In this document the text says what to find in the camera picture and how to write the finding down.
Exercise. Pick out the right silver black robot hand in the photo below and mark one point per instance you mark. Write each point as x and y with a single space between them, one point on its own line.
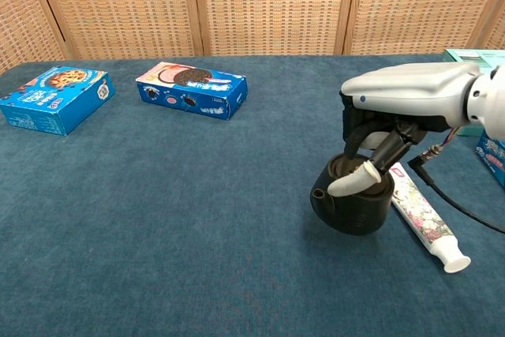
406 92

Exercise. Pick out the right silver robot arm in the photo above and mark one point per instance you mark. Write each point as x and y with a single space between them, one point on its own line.
491 104

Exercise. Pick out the teal speaker product box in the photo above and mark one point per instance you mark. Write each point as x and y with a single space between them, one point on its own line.
473 57

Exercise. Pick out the slim blue Oreo box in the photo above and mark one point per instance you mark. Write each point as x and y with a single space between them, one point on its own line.
493 155

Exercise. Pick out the floral white toothpaste tube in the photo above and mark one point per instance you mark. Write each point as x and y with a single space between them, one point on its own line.
418 210

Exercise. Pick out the woven bamboo folding screen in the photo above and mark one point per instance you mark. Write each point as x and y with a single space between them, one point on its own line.
268 5

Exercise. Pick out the pink and blue Oreo box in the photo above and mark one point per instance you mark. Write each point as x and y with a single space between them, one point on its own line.
193 90

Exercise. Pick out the blue felt table cover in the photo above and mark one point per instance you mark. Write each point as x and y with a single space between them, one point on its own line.
177 214

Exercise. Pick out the blue chocolate chip cookie box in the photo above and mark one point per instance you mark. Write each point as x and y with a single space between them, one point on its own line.
59 100

